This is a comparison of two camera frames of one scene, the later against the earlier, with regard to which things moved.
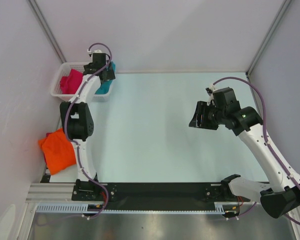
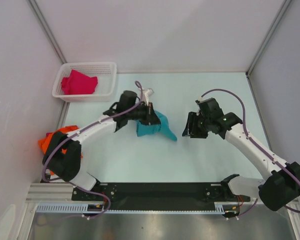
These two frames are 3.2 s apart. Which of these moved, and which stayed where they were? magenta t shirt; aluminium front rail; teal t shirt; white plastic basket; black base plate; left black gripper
Moved: left black gripper; teal t shirt
Stayed: black base plate; aluminium front rail; white plastic basket; magenta t shirt
